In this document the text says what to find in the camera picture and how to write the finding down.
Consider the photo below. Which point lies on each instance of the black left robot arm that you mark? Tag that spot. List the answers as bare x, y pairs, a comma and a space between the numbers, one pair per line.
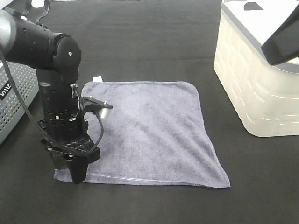
56, 58

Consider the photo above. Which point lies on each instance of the white lidded storage basket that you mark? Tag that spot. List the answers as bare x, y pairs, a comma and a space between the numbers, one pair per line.
265, 97

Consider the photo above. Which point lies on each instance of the white cup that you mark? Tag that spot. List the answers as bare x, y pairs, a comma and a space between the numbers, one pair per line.
37, 3

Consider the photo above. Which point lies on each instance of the grey perforated laundry basket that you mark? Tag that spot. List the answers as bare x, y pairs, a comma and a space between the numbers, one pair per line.
11, 110

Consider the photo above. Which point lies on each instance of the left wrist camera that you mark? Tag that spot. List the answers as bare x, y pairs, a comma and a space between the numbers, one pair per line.
100, 108

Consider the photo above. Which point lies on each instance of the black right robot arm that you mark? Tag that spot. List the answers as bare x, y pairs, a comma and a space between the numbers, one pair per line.
283, 45

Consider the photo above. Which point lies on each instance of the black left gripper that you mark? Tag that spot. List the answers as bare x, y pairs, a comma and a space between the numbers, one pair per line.
68, 143

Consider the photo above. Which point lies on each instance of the grey microfibre towel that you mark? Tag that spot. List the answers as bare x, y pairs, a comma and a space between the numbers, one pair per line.
154, 135

